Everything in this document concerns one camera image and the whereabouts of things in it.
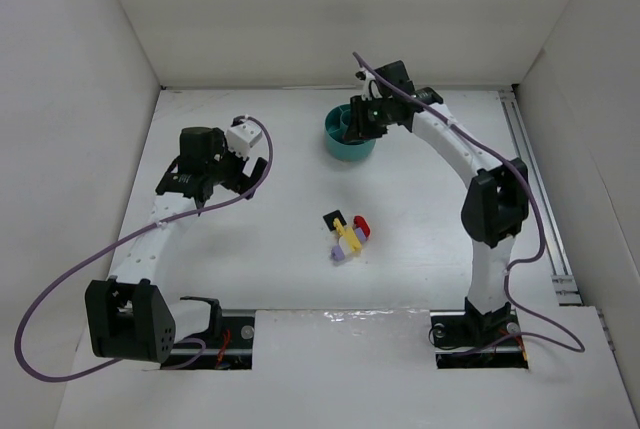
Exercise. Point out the black flat lego plate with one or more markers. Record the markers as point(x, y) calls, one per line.
point(330, 218)

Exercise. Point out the red lego brick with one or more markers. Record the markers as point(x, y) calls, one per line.
point(361, 228)

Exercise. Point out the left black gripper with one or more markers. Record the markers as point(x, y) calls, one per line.
point(239, 177)

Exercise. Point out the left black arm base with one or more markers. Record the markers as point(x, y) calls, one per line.
point(231, 350)

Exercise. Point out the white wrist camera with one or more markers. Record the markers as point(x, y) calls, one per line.
point(370, 90)
point(242, 136)

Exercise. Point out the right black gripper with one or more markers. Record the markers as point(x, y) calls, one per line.
point(364, 119)

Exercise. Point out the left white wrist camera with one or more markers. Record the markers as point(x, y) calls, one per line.
point(242, 136)

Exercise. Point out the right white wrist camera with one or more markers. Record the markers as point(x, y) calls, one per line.
point(370, 90)

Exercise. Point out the lavender lego brick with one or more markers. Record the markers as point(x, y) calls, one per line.
point(339, 255)

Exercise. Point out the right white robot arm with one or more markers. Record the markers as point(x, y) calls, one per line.
point(494, 209)

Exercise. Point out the teal round divided container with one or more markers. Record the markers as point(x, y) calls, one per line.
point(335, 125)

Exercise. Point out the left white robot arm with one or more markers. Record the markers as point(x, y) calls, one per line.
point(129, 315)

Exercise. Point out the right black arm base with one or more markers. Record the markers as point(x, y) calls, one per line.
point(461, 342)

